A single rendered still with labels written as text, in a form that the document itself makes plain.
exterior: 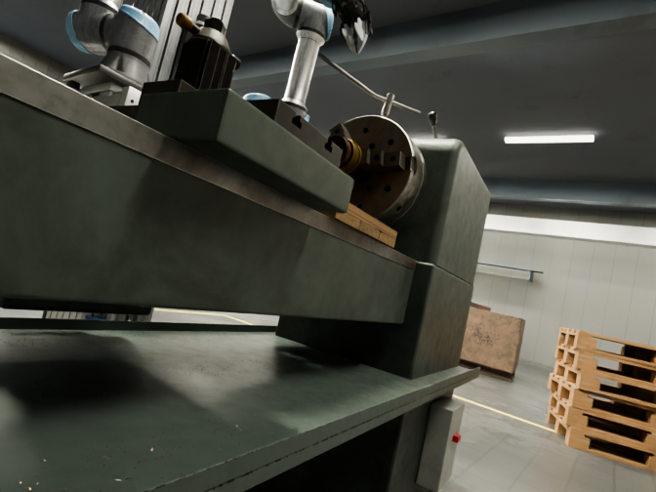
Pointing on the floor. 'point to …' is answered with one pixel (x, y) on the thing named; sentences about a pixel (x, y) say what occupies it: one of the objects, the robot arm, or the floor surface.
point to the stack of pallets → (643, 428)
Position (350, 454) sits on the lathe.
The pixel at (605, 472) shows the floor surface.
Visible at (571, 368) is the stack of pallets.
